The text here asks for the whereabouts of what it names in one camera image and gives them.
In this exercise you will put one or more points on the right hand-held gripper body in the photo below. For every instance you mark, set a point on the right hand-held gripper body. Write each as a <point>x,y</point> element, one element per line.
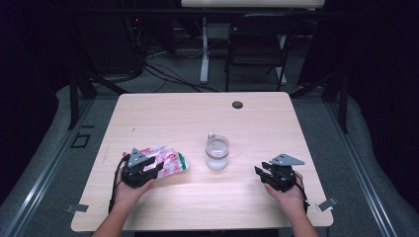
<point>281,176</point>

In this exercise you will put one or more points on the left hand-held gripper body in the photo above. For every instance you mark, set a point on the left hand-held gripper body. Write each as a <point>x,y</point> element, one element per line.
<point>133,173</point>

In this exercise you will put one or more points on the pink and white snack bag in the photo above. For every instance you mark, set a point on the pink and white snack bag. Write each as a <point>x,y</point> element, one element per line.
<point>173,161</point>

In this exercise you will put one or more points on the clear plastic cup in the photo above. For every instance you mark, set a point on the clear plastic cup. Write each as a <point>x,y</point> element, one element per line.
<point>216,161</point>

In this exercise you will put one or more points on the person's left hand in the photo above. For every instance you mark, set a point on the person's left hand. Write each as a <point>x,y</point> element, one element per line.
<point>126,197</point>

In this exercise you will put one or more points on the person's right hand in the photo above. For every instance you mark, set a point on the person's right hand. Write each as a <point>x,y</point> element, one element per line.
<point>292,199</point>

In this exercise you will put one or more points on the grey tape tab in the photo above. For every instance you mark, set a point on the grey tape tab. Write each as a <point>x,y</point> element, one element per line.
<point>327,204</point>
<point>77,208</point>

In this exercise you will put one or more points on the black tape strip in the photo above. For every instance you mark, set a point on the black tape strip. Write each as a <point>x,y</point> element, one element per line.
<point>87,126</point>

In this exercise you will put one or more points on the dark round table grommet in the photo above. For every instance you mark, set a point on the dark round table grommet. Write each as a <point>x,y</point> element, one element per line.
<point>237,105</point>

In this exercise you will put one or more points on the black metal stand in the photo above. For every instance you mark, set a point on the black metal stand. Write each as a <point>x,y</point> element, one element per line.
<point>343,102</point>
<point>74,98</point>

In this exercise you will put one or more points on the white desk leg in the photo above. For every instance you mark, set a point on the white desk leg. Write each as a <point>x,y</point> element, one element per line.
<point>204,59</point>

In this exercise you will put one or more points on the black folding chair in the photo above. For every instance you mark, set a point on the black folding chair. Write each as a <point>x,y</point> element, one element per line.
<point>257,49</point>

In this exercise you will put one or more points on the black computer case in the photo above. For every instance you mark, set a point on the black computer case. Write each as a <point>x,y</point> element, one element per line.
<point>108,42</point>

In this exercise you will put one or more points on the dark curtain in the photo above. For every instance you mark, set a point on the dark curtain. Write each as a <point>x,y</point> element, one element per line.
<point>388,82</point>
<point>29,82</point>

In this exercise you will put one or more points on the grey box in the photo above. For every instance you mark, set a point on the grey box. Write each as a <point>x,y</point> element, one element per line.
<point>218,31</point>

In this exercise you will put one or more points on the aluminium floor rail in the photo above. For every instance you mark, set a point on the aluminium floor rail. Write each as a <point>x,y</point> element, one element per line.
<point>42,184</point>
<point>365,184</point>

